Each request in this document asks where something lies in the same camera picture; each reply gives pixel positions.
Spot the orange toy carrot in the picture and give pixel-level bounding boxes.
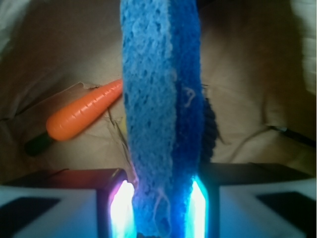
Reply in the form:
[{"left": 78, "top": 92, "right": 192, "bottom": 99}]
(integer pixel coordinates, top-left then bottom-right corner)
[{"left": 24, "top": 79, "right": 123, "bottom": 156}]

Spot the blue sponge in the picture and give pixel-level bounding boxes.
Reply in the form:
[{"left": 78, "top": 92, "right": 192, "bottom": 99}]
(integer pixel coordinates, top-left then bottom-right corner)
[{"left": 120, "top": 0, "right": 204, "bottom": 238}]

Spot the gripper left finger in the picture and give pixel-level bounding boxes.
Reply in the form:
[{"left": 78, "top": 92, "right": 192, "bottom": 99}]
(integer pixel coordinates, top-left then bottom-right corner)
[{"left": 0, "top": 169, "right": 136, "bottom": 238}]

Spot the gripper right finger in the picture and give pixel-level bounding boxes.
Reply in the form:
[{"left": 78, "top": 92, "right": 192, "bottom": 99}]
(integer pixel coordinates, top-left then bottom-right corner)
[{"left": 185, "top": 163, "right": 317, "bottom": 238}]

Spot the brown paper bag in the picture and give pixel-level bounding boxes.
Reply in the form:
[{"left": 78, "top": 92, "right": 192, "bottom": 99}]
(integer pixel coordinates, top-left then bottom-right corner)
[{"left": 0, "top": 0, "right": 317, "bottom": 182}]

